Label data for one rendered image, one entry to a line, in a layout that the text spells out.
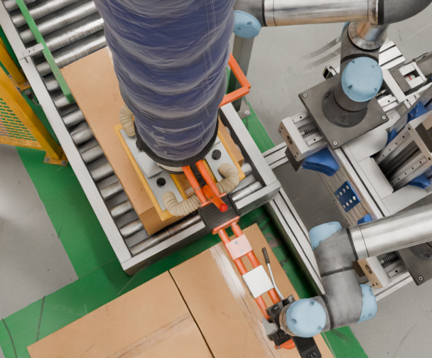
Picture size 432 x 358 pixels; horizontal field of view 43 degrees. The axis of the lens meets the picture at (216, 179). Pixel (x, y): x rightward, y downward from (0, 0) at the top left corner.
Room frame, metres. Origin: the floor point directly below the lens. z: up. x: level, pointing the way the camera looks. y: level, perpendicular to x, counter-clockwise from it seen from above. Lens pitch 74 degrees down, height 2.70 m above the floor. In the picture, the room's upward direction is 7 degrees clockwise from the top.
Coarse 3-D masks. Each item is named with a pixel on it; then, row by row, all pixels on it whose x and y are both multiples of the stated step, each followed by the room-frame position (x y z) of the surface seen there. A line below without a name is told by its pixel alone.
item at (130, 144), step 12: (120, 132) 0.57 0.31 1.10; (132, 144) 0.53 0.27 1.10; (132, 156) 0.49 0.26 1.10; (144, 180) 0.42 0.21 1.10; (156, 180) 0.42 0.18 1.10; (168, 180) 0.43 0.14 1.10; (156, 192) 0.39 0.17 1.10; (180, 192) 0.40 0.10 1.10; (156, 204) 0.35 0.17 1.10; (168, 216) 0.32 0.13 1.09
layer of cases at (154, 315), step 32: (256, 224) 0.45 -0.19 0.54; (224, 256) 0.30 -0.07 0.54; (256, 256) 0.32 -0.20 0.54; (160, 288) 0.15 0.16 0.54; (192, 288) 0.16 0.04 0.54; (224, 288) 0.18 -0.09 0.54; (288, 288) 0.21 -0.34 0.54; (96, 320) 0.00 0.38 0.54; (128, 320) 0.01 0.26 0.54; (160, 320) 0.03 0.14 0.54; (192, 320) 0.04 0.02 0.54; (224, 320) 0.06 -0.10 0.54; (256, 320) 0.07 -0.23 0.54; (32, 352) -0.15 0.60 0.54; (64, 352) -0.13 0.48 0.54; (96, 352) -0.12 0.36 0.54; (128, 352) -0.10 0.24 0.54; (160, 352) -0.09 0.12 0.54; (192, 352) -0.07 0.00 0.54; (224, 352) -0.06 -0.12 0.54; (256, 352) -0.04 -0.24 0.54; (288, 352) -0.03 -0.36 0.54; (320, 352) -0.01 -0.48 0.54
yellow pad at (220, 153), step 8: (216, 144) 0.57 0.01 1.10; (224, 144) 0.57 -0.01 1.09; (216, 152) 0.53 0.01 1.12; (224, 152) 0.54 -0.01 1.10; (208, 160) 0.51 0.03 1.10; (216, 160) 0.51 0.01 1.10; (224, 160) 0.52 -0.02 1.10; (232, 160) 0.52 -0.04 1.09; (208, 168) 0.49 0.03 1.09; (216, 168) 0.49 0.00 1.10; (240, 168) 0.50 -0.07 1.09; (216, 176) 0.46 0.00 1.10; (224, 176) 0.47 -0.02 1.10; (240, 176) 0.47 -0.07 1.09
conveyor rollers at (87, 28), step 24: (24, 0) 1.32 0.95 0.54; (72, 0) 1.36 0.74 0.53; (48, 24) 1.21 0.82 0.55; (96, 24) 1.25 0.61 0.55; (48, 48) 1.10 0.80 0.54; (96, 48) 1.13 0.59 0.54; (48, 72) 1.00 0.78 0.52; (72, 120) 0.79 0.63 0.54; (96, 168) 0.59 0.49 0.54; (120, 192) 0.51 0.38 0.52; (240, 192) 0.57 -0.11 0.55; (120, 216) 0.41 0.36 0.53; (192, 216) 0.45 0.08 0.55; (144, 240) 0.32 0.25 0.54
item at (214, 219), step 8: (224, 192) 0.38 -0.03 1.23; (208, 200) 0.35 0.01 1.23; (224, 200) 0.36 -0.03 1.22; (232, 200) 0.36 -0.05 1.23; (200, 208) 0.33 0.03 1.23; (208, 208) 0.33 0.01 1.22; (216, 208) 0.34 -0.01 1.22; (232, 208) 0.34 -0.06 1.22; (200, 216) 0.31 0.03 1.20; (208, 216) 0.31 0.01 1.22; (216, 216) 0.31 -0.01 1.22; (224, 216) 0.32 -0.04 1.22; (232, 216) 0.32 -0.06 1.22; (208, 224) 0.29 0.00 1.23; (216, 224) 0.29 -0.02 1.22; (224, 224) 0.29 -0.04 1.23; (216, 232) 0.27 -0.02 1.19
